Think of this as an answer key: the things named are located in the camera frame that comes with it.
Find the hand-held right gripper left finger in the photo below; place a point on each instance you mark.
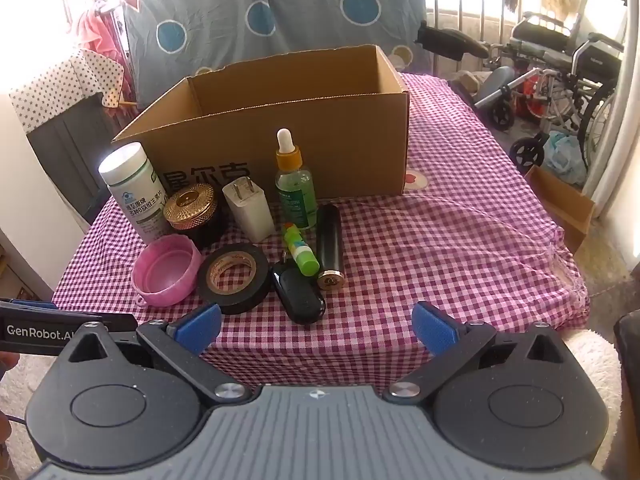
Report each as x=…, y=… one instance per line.
x=200, y=327

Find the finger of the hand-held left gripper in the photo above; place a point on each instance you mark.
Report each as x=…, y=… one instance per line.
x=25, y=304

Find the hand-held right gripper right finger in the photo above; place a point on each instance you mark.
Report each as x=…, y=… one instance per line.
x=432, y=327

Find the black car key fob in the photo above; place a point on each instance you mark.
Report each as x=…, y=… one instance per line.
x=300, y=295

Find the green glue stick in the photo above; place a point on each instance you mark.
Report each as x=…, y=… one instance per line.
x=300, y=250

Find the white plug charger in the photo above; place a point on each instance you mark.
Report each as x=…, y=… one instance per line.
x=247, y=210

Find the black tube with gold end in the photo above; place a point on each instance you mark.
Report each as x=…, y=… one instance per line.
x=330, y=240

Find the green dropper bottle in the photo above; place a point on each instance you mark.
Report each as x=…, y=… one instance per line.
x=295, y=195

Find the brown cardboard box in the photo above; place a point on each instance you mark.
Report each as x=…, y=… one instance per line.
x=350, y=150

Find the black electrical tape roll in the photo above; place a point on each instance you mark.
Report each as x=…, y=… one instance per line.
x=235, y=305

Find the pink collapsible cup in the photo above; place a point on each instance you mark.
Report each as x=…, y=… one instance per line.
x=165, y=250

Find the purple checkered tablecloth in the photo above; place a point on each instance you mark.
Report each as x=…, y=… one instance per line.
x=425, y=240

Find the gold lid cosmetic jar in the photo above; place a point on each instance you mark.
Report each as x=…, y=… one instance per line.
x=192, y=205

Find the white pill bottle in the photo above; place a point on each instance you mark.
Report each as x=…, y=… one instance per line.
x=132, y=195

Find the dark wooden cabinet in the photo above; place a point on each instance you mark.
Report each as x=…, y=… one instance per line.
x=65, y=150

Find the white fluffy cushion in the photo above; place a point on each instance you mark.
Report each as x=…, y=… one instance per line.
x=595, y=355

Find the small open cardboard box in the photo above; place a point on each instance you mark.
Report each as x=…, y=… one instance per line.
x=565, y=210

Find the pale blue plastic bag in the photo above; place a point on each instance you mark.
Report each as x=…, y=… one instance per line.
x=565, y=155

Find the yellow stick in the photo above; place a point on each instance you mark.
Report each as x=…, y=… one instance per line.
x=125, y=104

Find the white dotted cloth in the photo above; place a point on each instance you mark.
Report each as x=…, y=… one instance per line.
x=60, y=80

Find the pink hanging clothes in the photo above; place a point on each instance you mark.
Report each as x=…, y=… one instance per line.
x=97, y=30

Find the black cushion pad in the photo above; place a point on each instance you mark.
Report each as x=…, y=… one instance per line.
x=450, y=40

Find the folded wheelchair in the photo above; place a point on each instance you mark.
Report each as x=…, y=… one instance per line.
x=545, y=35

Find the blue blanket with circles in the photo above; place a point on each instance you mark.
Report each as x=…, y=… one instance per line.
x=300, y=0

